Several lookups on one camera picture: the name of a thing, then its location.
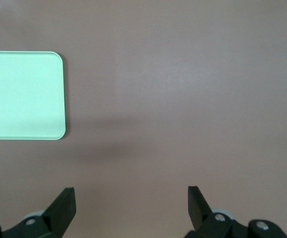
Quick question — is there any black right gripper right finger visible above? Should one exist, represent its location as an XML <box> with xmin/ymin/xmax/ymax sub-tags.
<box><xmin>182</xmin><ymin>185</ymin><xmax>287</xmax><ymax>238</ymax></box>

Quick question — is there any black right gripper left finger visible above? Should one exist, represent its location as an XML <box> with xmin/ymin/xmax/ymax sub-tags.
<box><xmin>1</xmin><ymin>187</ymin><xmax>76</xmax><ymax>238</ymax></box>

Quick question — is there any light green rectangular tray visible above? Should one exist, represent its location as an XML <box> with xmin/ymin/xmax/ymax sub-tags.
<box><xmin>0</xmin><ymin>51</ymin><xmax>67</xmax><ymax>141</ymax></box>

